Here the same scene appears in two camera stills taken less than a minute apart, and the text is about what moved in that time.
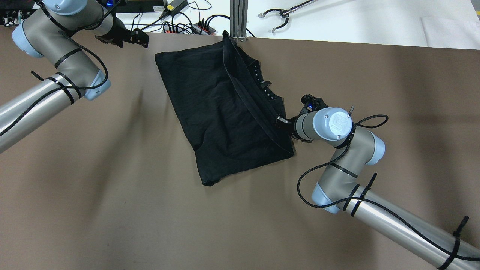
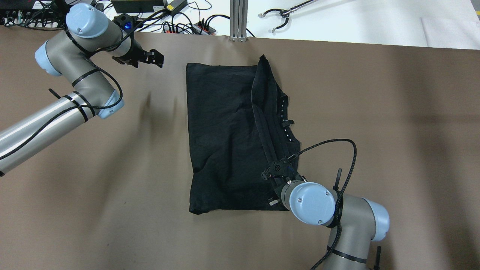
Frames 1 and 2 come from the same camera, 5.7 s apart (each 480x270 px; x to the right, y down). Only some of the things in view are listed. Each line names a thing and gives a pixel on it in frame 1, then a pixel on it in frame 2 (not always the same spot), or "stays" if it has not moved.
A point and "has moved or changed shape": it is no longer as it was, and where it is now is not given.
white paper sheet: (441, 32) stays
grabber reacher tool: (285, 13) stays
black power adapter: (173, 7) stays
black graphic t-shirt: (227, 108) has moved or changed shape
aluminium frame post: (238, 17) stays
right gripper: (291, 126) to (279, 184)
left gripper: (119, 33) to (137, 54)
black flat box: (126, 6) stays
